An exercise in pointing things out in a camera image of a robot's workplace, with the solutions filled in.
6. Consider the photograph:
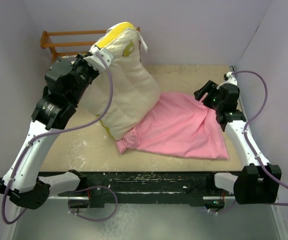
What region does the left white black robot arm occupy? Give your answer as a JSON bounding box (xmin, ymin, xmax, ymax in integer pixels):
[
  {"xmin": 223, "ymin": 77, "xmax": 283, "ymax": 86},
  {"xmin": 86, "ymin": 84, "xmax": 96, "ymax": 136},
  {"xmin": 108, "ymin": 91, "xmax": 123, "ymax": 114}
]
[{"xmin": 0, "ymin": 51, "xmax": 114, "ymax": 210}]

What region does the pink pillowcase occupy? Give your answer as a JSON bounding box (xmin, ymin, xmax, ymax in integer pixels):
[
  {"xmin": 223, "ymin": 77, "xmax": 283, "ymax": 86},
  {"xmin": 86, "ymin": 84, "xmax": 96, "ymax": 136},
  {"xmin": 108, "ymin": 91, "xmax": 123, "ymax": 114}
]
[{"xmin": 116, "ymin": 92, "xmax": 229, "ymax": 160}]

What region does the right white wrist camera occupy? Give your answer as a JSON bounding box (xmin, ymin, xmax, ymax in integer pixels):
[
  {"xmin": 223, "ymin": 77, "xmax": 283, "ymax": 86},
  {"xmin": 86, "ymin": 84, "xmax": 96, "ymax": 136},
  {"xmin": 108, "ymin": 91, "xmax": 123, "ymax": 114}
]
[{"xmin": 217, "ymin": 71, "xmax": 238, "ymax": 90}]

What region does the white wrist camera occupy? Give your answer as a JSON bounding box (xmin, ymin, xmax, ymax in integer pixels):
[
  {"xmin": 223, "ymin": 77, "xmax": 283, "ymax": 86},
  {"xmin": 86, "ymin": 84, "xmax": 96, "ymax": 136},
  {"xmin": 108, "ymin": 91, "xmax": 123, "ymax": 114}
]
[
  {"xmin": 217, "ymin": 71, "xmax": 238, "ymax": 90},
  {"xmin": 83, "ymin": 46, "xmax": 115, "ymax": 73}
]

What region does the orange wooden rack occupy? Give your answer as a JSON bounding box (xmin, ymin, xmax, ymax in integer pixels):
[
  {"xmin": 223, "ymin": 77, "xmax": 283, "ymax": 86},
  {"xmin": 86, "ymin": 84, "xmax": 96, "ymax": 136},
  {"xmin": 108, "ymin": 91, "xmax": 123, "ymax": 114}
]
[{"xmin": 40, "ymin": 26, "xmax": 142, "ymax": 63}]

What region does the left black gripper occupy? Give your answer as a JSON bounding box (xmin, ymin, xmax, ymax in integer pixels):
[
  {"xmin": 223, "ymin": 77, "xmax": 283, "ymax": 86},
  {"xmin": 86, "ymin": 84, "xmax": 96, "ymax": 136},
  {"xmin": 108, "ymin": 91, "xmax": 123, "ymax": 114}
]
[{"xmin": 68, "ymin": 51, "xmax": 99, "ymax": 105}]

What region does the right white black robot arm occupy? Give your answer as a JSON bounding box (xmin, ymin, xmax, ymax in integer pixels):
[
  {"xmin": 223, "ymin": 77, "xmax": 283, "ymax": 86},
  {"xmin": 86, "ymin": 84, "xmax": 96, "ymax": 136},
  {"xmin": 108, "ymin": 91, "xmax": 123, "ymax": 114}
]
[{"xmin": 194, "ymin": 80, "xmax": 282, "ymax": 205}]

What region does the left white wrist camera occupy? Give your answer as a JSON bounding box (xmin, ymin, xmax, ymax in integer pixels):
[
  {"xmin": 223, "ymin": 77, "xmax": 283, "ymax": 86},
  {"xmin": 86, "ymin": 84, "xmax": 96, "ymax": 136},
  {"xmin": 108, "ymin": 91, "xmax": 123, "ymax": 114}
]
[{"xmin": 83, "ymin": 46, "xmax": 115, "ymax": 73}]

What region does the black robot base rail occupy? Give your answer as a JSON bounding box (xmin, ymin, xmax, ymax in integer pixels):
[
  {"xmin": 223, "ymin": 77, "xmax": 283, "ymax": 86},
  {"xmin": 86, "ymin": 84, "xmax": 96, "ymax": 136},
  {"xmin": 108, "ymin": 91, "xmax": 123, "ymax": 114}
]
[{"xmin": 61, "ymin": 171, "xmax": 234, "ymax": 209}]

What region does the yellow white pillow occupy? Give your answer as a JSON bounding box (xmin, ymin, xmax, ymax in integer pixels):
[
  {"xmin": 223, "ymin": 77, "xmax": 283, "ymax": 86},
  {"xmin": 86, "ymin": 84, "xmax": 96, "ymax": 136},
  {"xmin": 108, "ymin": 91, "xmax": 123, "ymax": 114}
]
[{"xmin": 90, "ymin": 22, "xmax": 161, "ymax": 141}]

